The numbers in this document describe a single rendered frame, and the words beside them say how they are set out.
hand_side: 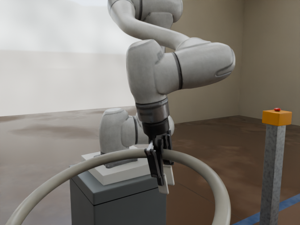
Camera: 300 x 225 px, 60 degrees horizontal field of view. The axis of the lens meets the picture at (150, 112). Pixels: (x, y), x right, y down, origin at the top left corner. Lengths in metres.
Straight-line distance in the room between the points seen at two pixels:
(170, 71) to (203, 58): 0.09
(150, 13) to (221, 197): 0.82
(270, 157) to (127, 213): 0.96
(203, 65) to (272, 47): 7.02
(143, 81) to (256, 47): 7.36
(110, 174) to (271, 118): 1.02
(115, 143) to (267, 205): 1.09
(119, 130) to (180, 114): 5.44
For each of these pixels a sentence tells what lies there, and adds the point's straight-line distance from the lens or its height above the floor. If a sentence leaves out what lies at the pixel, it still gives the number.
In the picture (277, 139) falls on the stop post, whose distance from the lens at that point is 1.77.
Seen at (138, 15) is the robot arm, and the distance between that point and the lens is 1.15.
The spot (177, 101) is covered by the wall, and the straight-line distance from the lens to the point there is 6.58.
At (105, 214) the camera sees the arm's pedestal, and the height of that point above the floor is 0.68.
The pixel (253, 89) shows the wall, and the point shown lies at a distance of 7.94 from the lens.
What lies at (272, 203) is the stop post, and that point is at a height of 0.50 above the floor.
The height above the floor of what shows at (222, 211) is 1.07.
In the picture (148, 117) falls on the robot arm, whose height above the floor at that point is 1.20.
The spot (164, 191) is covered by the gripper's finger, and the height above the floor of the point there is 0.97.
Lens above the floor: 1.33
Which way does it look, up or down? 9 degrees down
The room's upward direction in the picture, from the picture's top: straight up
